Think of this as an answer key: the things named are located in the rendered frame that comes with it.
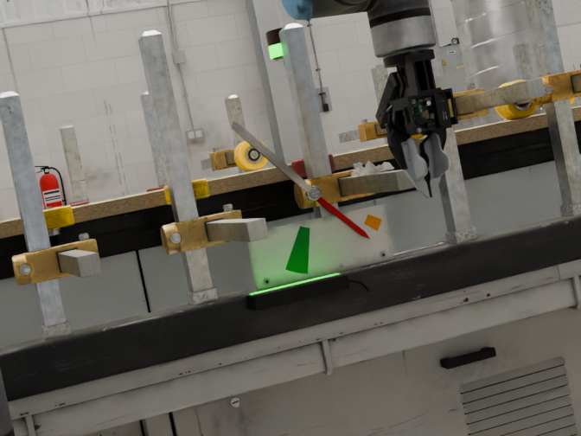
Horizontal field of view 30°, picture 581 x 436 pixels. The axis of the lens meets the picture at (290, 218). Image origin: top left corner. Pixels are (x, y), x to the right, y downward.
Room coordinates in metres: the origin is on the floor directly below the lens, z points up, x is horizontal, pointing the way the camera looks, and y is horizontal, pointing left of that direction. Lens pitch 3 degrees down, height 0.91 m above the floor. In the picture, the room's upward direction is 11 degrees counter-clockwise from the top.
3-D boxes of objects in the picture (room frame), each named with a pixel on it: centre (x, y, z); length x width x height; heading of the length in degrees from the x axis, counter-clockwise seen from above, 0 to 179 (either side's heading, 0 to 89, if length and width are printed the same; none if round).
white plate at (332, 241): (1.89, -0.04, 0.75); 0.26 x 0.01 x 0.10; 108
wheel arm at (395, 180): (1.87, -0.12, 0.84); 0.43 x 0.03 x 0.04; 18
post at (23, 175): (1.77, 0.41, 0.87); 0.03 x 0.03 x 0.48; 18
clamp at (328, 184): (1.93, -0.09, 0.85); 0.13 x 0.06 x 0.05; 108
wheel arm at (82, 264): (1.72, 0.35, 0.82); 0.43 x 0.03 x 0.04; 18
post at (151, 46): (1.84, 0.17, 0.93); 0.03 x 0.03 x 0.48; 18
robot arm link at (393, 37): (1.59, -0.22, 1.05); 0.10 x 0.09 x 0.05; 108
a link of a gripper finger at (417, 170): (1.58, -0.20, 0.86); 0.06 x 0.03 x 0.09; 18
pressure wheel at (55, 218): (1.91, 0.41, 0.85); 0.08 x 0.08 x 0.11
